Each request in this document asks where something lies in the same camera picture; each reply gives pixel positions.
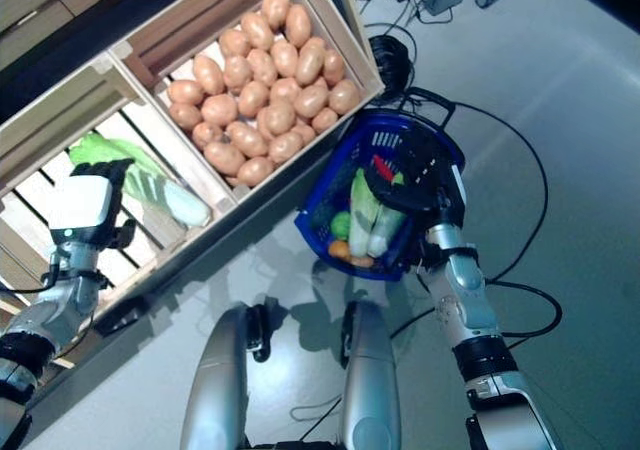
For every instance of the napa cabbage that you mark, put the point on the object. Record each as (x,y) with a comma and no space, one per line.
(362,205)
(185,210)
(387,227)

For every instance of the orange fruit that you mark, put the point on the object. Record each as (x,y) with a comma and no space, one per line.
(339,249)

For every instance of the green bell pepper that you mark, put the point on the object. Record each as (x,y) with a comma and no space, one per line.
(341,222)

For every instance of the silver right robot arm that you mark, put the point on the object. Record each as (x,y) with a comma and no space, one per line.
(470,290)

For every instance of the blue plastic shopping basket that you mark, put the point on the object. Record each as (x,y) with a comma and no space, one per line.
(320,185)

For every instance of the wooden potato crate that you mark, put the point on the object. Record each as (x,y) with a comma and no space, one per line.
(200,15)

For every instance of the red-orange carrot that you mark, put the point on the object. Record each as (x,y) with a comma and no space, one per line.
(364,261)

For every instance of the wooden vegetable display stand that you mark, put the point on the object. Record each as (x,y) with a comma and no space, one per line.
(60,65)

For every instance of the silver right robot leg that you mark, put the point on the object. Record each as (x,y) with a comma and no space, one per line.
(372,380)

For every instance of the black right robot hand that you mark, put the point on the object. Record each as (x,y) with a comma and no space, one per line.
(415,175)

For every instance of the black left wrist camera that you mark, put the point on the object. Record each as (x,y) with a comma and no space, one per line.
(124,232)

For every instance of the red chili pepper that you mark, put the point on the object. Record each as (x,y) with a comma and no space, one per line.
(382,166)

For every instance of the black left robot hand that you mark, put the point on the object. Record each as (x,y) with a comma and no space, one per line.
(82,205)

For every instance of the wooden cabbage crate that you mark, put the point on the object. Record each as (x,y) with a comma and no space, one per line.
(50,120)

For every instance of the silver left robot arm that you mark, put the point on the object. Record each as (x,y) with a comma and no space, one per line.
(60,300)

